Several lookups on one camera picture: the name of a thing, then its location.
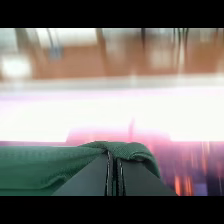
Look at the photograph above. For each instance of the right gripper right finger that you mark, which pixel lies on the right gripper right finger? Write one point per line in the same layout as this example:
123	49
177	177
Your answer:
140	183

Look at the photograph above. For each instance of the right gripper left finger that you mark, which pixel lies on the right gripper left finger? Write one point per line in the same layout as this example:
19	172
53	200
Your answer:
88	181

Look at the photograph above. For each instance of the dark green T-shirt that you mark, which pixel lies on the dark green T-shirt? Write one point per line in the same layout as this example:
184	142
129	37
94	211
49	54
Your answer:
40	166

